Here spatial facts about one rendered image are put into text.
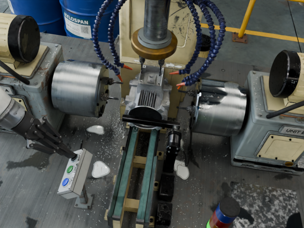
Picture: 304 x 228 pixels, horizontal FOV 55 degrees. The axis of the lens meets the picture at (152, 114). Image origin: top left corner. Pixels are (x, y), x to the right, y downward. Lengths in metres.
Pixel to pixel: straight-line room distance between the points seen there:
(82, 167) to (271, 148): 0.79
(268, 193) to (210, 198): 0.24
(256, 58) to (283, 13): 1.12
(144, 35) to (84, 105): 0.39
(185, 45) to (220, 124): 0.41
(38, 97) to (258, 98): 0.92
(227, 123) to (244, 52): 2.31
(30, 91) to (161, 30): 0.58
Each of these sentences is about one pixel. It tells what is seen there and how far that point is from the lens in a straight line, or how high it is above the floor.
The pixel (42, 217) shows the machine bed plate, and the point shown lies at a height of 0.80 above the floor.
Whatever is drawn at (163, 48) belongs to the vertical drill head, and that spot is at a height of 1.33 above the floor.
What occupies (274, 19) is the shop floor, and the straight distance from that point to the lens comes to 4.26.
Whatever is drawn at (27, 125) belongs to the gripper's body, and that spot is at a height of 1.26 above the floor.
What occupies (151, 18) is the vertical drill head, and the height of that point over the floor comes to 1.45.
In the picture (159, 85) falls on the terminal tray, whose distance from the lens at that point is 1.24.
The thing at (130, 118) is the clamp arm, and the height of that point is 1.03.
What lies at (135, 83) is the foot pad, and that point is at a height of 1.08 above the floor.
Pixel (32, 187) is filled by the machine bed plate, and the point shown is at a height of 0.80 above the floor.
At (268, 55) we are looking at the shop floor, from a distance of 3.59.
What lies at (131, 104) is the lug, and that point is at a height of 1.09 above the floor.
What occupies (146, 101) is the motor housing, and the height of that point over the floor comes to 1.11.
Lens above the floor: 2.02
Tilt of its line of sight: 50 degrees down
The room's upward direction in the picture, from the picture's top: 6 degrees clockwise
